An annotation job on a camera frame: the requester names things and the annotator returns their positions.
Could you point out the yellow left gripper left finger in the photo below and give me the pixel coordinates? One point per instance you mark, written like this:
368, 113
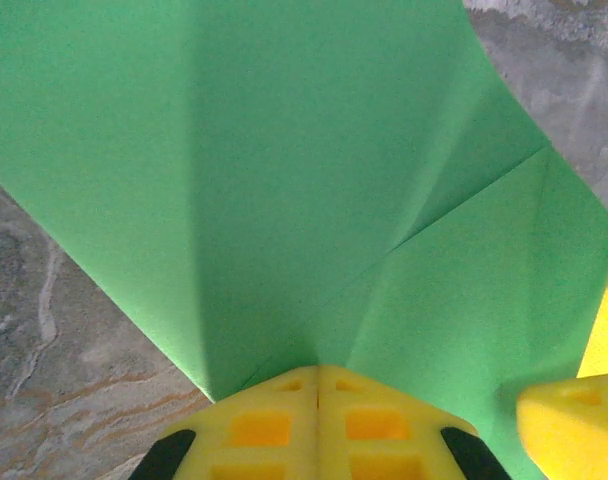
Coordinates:
254, 435

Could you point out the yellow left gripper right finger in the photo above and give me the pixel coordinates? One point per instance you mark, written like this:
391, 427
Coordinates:
384, 435

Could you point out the green paper sheet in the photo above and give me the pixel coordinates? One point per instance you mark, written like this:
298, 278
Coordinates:
284, 175

